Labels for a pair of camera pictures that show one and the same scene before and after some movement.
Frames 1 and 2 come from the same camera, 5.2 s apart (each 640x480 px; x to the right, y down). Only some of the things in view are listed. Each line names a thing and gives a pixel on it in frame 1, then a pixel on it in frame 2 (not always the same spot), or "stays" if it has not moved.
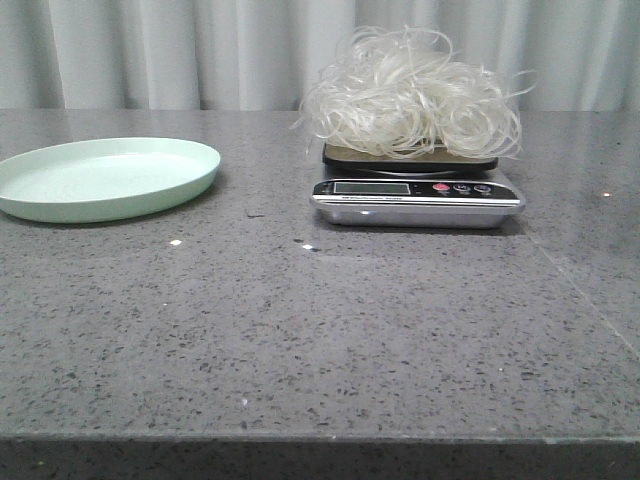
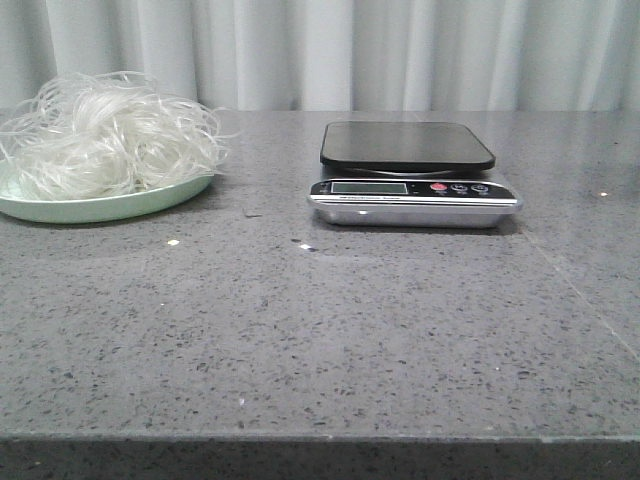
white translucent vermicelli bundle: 399,92 to 105,134
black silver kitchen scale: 436,191 stays
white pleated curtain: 274,56 stays
